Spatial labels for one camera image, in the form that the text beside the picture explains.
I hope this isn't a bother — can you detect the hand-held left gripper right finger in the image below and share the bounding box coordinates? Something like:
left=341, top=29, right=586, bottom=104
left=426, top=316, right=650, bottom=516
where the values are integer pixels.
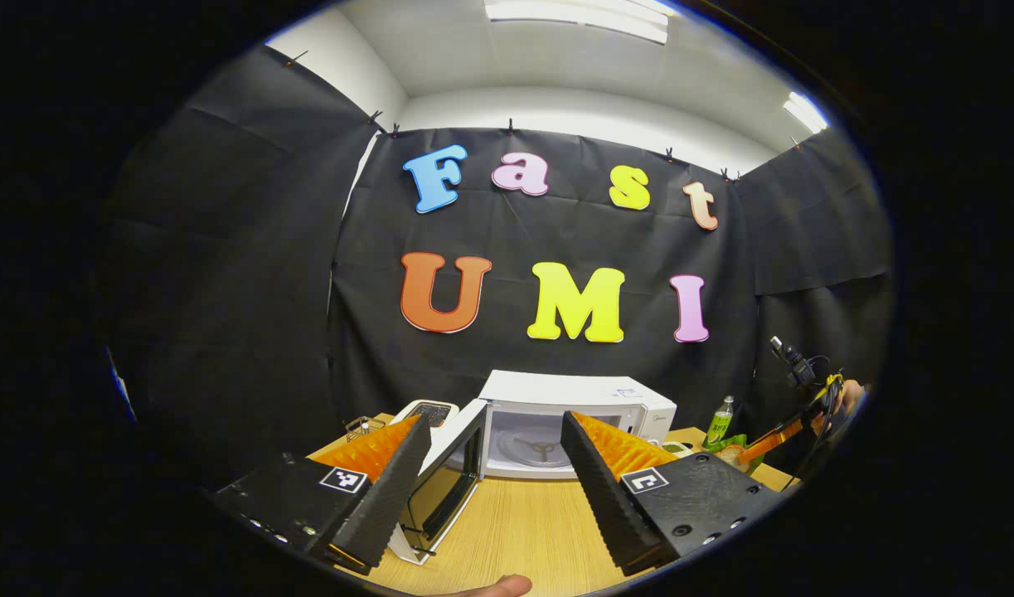
left=560, top=410, right=785, bottom=575

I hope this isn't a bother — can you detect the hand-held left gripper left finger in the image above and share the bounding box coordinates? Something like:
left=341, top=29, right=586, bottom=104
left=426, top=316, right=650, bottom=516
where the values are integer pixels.
left=208, top=412, right=433, bottom=575

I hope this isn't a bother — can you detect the bread and lettuce sandwich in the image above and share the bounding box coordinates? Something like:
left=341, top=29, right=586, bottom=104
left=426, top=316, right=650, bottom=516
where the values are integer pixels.
left=701, top=433, right=753, bottom=472

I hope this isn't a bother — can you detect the white microwave oven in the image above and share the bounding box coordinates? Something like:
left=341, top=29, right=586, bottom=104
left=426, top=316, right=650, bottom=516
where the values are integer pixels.
left=388, top=370, right=678, bottom=566

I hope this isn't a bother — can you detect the green drink bottle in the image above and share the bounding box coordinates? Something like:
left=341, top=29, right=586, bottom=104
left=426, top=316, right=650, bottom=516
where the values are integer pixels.
left=705, top=395, right=735, bottom=449

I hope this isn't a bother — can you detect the glass turntable plate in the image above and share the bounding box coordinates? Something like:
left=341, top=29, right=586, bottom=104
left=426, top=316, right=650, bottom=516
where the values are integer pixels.
left=507, top=427, right=575, bottom=470

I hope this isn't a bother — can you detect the white toaster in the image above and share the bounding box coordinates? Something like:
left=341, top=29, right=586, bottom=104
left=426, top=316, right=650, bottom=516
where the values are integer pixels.
left=389, top=399, right=460, bottom=434

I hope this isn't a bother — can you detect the black backdrop cloth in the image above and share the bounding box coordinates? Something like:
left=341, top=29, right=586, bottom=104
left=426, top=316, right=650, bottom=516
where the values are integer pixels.
left=100, top=46, right=895, bottom=490

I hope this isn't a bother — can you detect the long ceiling light panel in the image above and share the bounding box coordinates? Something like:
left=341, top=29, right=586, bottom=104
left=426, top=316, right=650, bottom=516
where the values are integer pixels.
left=483, top=0, right=670, bottom=45

